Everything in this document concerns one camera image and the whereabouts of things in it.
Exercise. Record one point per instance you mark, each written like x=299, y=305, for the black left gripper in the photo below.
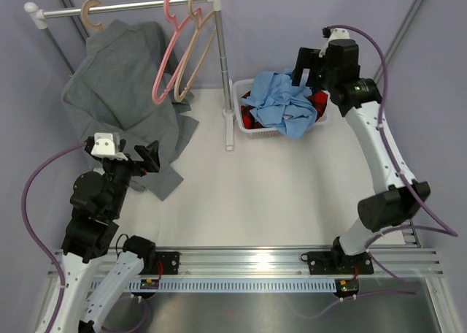
x=149, y=154

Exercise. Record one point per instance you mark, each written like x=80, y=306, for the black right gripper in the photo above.
x=307, y=58

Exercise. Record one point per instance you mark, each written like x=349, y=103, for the red black plaid shirt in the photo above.
x=319, y=102

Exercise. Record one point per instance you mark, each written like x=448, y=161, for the light blue shirt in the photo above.
x=275, y=103

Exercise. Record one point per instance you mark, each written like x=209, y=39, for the pink plastic hanger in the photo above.
x=159, y=96

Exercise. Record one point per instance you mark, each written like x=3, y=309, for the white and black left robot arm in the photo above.
x=96, y=201

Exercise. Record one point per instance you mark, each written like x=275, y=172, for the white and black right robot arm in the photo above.
x=397, y=192

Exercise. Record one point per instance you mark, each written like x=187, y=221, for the grey shirt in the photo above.
x=111, y=92

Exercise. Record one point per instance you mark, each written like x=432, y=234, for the white plastic basket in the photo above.
x=240, y=90

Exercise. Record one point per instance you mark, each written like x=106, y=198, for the white metal clothes rack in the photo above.
x=40, y=17

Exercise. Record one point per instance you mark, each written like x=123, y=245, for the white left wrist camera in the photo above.
x=108, y=145

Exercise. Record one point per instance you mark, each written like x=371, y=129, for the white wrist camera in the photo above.
x=331, y=34
x=108, y=145

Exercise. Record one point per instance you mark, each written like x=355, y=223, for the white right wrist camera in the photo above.
x=331, y=34

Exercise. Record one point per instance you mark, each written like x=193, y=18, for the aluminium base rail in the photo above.
x=404, y=262

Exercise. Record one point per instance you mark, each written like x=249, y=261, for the white slotted cable duct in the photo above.
x=223, y=285

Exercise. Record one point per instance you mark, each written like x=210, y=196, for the aluminium frame post right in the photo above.
x=411, y=235

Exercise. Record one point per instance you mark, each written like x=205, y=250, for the aluminium frame post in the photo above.
x=76, y=22
x=411, y=235

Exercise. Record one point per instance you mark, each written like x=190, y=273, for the aluminium frame post left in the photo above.
x=76, y=22

